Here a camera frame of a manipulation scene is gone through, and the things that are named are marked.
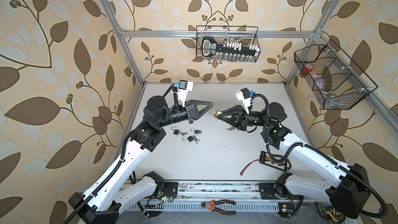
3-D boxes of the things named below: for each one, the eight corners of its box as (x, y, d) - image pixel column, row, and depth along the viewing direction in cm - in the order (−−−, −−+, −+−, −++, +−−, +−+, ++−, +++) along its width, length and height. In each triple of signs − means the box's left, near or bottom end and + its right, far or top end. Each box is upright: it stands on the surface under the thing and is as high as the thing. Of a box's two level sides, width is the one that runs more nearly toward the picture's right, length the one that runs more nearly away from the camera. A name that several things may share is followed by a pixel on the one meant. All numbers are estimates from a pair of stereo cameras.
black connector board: (258, 162, 85) (259, 161, 83) (260, 152, 89) (261, 150, 87) (289, 172, 82) (290, 171, 80) (289, 161, 85) (291, 160, 84)
